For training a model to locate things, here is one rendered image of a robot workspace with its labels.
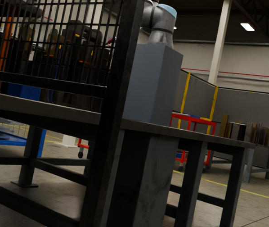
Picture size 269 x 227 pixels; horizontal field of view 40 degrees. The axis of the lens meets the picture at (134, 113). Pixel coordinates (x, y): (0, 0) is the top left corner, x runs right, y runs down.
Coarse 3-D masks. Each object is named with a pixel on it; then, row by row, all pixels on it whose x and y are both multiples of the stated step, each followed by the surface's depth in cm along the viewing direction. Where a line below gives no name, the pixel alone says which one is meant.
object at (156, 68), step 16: (144, 48) 192; (160, 48) 186; (144, 64) 190; (160, 64) 185; (176, 64) 196; (144, 80) 189; (160, 80) 186; (176, 80) 199; (128, 96) 194; (144, 96) 188; (160, 96) 188; (128, 112) 193; (144, 112) 187; (160, 112) 191
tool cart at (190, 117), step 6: (174, 114) 635; (180, 114) 617; (186, 114) 608; (186, 120) 661; (192, 120) 611; (198, 120) 623; (204, 120) 634; (210, 150) 657; (180, 156) 626; (186, 156) 660; (180, 162) 613; (186, 162) 683; (204, 162) 649; (180, 168) 612; (204, 168) 657
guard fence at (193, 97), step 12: (180, 72) 810; (180, 84) 818; (192, 84) 864; (204, 84) 916; (180, 96) 827; (192, 96) 873; (204, 96) 927; (180, 108) 835; (192, 108) 882; (204, 108) 937; (180, 120) 838; (204, 132) 960
